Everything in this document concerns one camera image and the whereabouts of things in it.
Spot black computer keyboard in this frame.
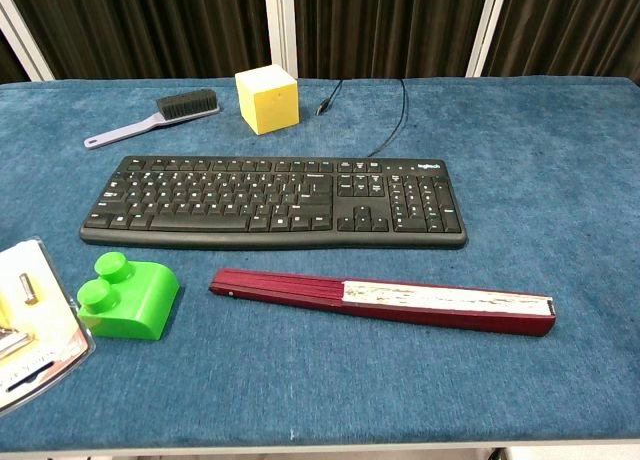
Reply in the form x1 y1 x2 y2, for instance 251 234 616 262
78 155 469 251

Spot folded dark red hand fan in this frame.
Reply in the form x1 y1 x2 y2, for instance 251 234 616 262
208 267 558 338

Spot yellow cube block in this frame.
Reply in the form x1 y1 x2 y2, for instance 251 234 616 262
234 64 300 136

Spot blue table cloth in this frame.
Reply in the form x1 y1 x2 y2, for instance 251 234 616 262
0 74 640 454

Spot purple brush black bristles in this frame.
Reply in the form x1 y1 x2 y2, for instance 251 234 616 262
83 88 222 151

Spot green plastic two-knob block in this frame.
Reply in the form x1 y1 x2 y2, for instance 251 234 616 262
76 250 181 341

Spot dark pleated curtain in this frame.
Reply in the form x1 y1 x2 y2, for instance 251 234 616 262
0 0 640 85

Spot clear plastic blister pack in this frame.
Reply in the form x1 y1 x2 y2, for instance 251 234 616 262
0 236 97 414

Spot black keyboard usb cable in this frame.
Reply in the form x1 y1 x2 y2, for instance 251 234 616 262
314 77 407 159

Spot white frame post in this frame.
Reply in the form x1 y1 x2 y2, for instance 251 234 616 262
0 0 55 83
465 0 512 78
263 0 300 79

